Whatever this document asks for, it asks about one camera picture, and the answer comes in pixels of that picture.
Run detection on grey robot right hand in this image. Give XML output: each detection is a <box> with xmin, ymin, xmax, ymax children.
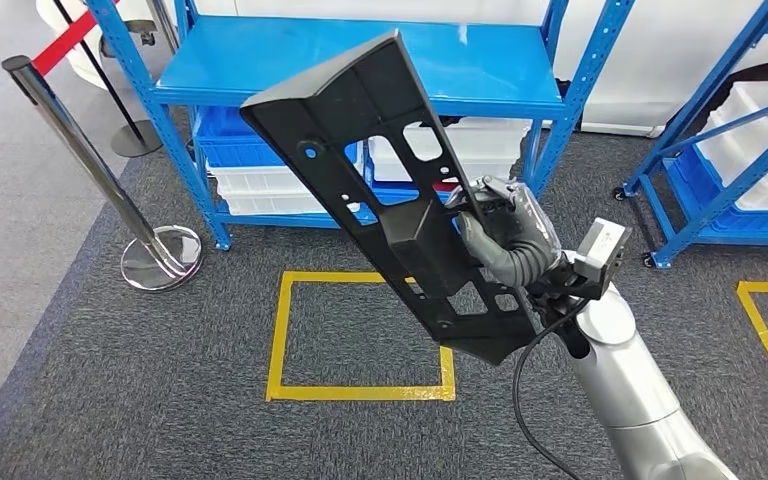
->
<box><xmin>446</xmin><ymin>175</ymin><xmax>564</xmax><ymax>289</ymax></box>

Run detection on black stanchion post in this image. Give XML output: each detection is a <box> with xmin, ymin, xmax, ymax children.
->
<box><xmin>51</xmin><ymin>0</ymin><xmax>164</xmax><ymax>159</ymax></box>

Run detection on black camera cable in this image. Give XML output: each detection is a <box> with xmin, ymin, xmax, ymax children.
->
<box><xmin>511</xmin><ymin>298</ymin><xmax>591</xmax><ymax>480</ymax></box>

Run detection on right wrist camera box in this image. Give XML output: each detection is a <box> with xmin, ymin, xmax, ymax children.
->
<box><xmin>572</xmin><ymin>217</ymin><xmax>634</xmax><ymax>299</ymax></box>

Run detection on black plastic panel part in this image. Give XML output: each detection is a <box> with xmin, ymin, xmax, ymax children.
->
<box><xmin>239</xmin><ymin>29</ymin><xmax>548</xmax><ymax>367</ymax></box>

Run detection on red barrier belt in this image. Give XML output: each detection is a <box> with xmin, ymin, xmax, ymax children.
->
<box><xmin>31</xmin><ymin>0</ymin><xmax>120</xmax><ymax>76</ymax></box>

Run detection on chrome stanchion post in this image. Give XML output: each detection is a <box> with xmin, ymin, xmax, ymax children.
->
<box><xmin>146</xmin><ymin>0</ymin><xmax>181</xmax><ymax>56</ymax></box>
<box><xmin>0</xmin><ymin>54</ymin><xmax>204</xmax><ymax>293</ymax></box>

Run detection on blue metal shelf rack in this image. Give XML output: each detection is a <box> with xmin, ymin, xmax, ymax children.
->
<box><xmin>84</xmin><ymin>0</ymin><xmax>638</xmax><ymax>253</ymax></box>
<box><xmin>612</xmin><ymin>0</ymin><xmax>768</xmax><ymax>271</ymax></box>

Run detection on white car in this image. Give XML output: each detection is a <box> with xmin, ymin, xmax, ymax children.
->
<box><xmin>34</xmin><ymin>0</ymin><xmax>768</xmax><ymax>139</ymax></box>

